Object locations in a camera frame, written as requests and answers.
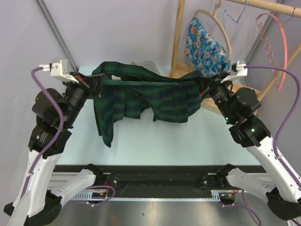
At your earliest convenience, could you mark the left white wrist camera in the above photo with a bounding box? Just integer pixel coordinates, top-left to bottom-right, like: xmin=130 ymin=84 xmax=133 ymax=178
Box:
xmin=39 ymin=59 xmax=79 ymax=83

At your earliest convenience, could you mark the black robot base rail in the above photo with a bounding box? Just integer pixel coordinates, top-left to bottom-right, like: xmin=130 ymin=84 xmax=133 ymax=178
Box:
xmin=53 ymin=164 xmax=266 ymax=208

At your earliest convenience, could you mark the blue floral skirt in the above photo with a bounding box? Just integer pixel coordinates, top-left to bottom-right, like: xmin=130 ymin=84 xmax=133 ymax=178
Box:
xmin=184 ymin=17 xmax=231 ymax=77

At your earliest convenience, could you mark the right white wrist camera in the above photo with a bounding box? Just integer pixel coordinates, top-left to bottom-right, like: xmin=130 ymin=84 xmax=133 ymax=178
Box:
xmin=221 ymin=61 xmax=248 ymax=83

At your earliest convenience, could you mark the pink plastic hanger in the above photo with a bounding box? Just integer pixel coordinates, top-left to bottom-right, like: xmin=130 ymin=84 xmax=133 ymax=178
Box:
xmin=256 ymin=13 xmax=288 ymax=90

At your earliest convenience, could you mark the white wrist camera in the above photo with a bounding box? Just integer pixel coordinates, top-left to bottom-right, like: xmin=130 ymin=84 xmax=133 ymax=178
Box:
xmin=221 ymin=61 xmax=248 ymax=83
xmin=39 ymin=59 xmax=79 ymax=83

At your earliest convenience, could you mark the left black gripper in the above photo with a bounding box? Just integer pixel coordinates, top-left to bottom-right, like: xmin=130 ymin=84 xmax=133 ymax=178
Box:
xmin=60 ymin=71 xmax=103 ymax=127

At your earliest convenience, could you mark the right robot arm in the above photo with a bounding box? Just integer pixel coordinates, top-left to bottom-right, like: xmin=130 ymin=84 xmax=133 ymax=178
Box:
xmin=198 ymin=77 xmax=301 ymax=221

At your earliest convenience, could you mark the clear plastic tray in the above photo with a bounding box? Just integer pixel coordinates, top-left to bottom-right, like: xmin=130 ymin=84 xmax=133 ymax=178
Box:
xmin=137 ymin=61 xmax=160 ymax=75

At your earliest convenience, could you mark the beige wooden hanger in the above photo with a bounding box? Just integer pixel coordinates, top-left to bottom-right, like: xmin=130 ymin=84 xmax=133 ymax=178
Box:
xmin=192 ymin=0 xmax=232 ymax=64

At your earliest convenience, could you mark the green plaid garment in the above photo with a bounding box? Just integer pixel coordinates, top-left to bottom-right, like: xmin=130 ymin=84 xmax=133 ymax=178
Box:
xmin=92 ymin=62 xmax=202 ymax=147

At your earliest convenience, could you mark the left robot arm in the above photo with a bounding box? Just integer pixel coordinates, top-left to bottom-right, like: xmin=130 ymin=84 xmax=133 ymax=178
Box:
xmin=4 ymin=73 xmax=105 ymax=226

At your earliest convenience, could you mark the blue wire hanger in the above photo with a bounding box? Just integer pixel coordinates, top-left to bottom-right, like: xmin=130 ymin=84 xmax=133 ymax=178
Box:
xmin=223 ymin=1 xmax=248 ymax=60

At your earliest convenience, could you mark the wooden clothes rack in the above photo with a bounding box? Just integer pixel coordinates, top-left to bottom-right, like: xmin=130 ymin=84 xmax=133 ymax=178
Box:
xmin=163 ymin=0 xmax=301 ymax=116

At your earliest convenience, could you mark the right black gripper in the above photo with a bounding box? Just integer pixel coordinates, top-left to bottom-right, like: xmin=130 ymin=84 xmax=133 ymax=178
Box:
xmin=194 ymin=72 xmax=236 ymax=123

